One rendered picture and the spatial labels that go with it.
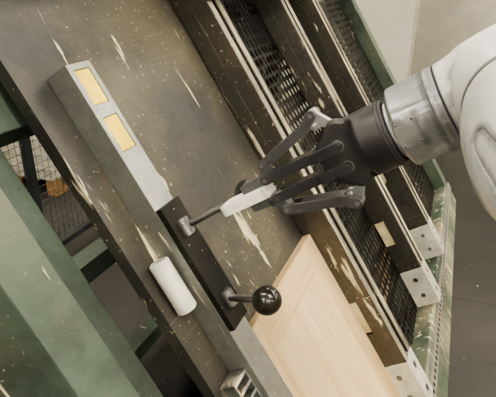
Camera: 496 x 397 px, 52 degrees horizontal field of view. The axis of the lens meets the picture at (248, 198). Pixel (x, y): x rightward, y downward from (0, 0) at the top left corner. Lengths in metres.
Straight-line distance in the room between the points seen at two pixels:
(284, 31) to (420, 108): 0.97
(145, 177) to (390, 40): 4.10
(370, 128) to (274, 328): 0.44
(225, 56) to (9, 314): 0.69
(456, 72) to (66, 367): 0.46
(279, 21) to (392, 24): 3.27
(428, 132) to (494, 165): 0.18
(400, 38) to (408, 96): 4.16
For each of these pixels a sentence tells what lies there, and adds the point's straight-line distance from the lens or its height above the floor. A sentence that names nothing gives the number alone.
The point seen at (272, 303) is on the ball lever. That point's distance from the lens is 0.64.
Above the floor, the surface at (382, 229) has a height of 1.13.
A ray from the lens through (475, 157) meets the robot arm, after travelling 0.39.
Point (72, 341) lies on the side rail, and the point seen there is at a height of 1.48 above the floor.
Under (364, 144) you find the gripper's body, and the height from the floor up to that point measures 1.65.
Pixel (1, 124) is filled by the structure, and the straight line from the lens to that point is 0.71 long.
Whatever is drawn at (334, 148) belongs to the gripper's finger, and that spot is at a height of 1.64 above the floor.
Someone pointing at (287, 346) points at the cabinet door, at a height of 1.23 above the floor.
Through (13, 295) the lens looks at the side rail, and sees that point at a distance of 0.53.
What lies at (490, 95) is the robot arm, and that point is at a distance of 0.41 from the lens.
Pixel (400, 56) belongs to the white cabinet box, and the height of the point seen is 1.17.
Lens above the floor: 1.81
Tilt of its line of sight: 24 degrees down
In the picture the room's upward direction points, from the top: straight up
